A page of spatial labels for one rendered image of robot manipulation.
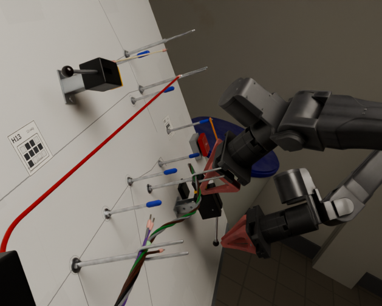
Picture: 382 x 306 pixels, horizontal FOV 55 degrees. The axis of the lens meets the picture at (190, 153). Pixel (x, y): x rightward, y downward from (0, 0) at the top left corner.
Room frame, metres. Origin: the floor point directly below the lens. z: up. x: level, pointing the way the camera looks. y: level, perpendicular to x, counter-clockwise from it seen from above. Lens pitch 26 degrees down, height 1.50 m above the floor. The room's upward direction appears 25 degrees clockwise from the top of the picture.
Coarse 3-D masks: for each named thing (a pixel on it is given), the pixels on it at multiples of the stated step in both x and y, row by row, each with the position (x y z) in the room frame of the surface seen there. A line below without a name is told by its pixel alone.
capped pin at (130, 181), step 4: (172, 168) 0.50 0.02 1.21; (160, 172) 0.50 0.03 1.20; (164, 172) 0.50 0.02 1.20; (168, 172) 0.50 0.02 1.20; (172, 172) 0.50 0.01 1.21; (144, 176) 0.50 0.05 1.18; (148, 176) 0.50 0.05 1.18; (152, 176) 0.50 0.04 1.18; (156, 176) 0.50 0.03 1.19; (128, 180) 0.50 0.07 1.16; (132, 180) 0.50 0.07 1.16; (136, 180) 0.50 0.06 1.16; (128, 184) 0.49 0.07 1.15
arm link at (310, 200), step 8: (296, 200) 0.65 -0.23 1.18; (304, 200) 0.68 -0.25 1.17; (312, 200) 0.66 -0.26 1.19; (288, 208) 0.65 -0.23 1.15; (296, 208) 0.64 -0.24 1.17; (304, 208) 0.64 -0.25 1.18; (312, 208) 0.65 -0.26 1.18; (288, 216) 0.63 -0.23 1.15; (296, 216) 0.63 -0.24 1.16; (304, 216) 0.62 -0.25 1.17; (312, 216) 0.63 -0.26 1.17; (288, 224) 0.62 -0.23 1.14; (296, 224) 0.62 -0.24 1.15; (304, 224) 0.62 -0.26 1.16; (312, 224) 0.62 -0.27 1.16; (296, 232) 0.62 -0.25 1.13; (304, 232) 0.62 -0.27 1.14
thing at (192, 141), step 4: (192, 136) 0.90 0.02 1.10; (196, 136) 0.89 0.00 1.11; (192, 140) 0.86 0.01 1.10; (196, 140) 0.88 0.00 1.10; (192, 144) 0.86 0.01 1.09; (196, 144) 0.86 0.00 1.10; (192, 148) 0.86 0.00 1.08; (196, 148) 0.86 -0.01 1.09; (196, 152) 0.86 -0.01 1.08; (200, 156) 0.86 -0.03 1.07
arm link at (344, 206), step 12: (300, 168) 0.70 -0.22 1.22; (276, 180) 0.68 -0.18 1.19; (288, 180) 0.67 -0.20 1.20; (300, 180) 0.68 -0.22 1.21; (312, 180) 0.69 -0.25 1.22; (288, 192) 0.66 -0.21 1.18; (300, 192) 0.66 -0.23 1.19; (312, 192) 0.67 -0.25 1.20; (324, 204) 0.64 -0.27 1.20; (336, 204) 0.64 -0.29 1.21; (348, 204) 0.64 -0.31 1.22; (324, 216) 0.64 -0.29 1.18; (336, 216) 0.63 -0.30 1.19
